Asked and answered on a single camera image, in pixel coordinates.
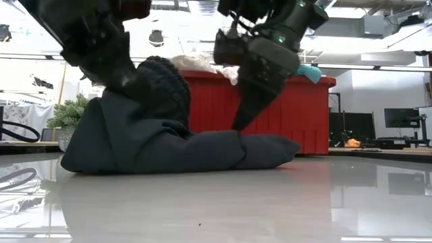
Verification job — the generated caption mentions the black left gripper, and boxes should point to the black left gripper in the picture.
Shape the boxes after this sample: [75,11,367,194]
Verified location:
[18,0,153,102]

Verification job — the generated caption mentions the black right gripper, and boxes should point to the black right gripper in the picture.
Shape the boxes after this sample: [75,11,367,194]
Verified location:
[231,35,301,132]

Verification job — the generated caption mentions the white lace garment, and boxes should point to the white lace garment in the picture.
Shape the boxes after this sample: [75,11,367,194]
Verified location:
[170,53,240,85]

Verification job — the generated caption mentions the black t-shirt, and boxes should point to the black t-shirt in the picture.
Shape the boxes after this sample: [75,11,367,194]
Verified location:
[60,55,301,175]

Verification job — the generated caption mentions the red plastic laundry bin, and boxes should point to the red plastic laundry bin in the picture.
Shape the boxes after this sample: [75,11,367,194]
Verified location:
[180,69,338,155]

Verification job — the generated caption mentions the teal garment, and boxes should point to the teal garment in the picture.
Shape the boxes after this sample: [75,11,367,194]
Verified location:
[296,63,323,84]

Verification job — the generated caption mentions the green artificial plant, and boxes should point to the green artificial plant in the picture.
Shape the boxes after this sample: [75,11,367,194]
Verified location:
[46,94,90,153]

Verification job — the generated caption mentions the white hanging sheet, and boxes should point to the white hanging sheet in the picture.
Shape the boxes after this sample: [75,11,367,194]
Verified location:
[0,103,58,142]

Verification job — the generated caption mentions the black display panel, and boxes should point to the black display panel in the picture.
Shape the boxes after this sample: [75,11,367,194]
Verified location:
[329,111,375,142]

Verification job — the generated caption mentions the long ceiling light strip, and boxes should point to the long ceiling light strip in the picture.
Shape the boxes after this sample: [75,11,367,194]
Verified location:
[300,62,432,72]

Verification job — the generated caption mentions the grey ceiling air unit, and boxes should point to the grey ceiling air unit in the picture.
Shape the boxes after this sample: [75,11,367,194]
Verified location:
[313,15,396,38]

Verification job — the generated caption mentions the black computer monitor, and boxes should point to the black computer monitor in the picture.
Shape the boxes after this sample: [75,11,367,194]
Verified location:
[383,107,428,129]

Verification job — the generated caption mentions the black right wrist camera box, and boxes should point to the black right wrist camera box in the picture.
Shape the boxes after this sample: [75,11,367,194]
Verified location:
[213,28,252,65]

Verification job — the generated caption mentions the black cable loop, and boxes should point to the black cable loop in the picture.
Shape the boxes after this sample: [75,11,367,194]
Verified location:
[0,120,41,143]

